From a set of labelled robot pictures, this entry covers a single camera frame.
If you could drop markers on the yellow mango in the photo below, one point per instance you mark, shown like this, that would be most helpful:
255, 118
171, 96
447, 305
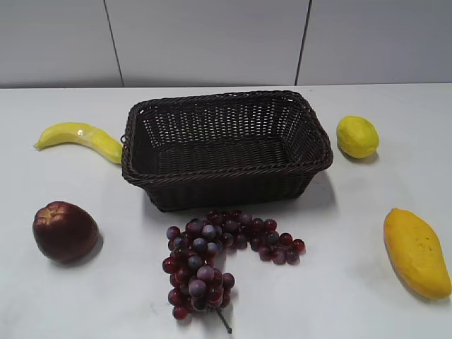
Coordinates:
416, 254

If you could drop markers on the yellow lemon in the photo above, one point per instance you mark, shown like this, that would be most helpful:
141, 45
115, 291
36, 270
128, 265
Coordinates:
357, 137

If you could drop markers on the dark red apple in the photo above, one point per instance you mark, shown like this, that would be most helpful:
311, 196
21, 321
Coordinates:
64, 232

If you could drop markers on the dark woven wicker basket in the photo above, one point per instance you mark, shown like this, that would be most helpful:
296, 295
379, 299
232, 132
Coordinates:
225, 149

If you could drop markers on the purple grape bunch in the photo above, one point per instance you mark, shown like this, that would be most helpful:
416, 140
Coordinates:
197, 285

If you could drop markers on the yellow banana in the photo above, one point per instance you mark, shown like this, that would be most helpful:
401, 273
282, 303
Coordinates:
81, 134

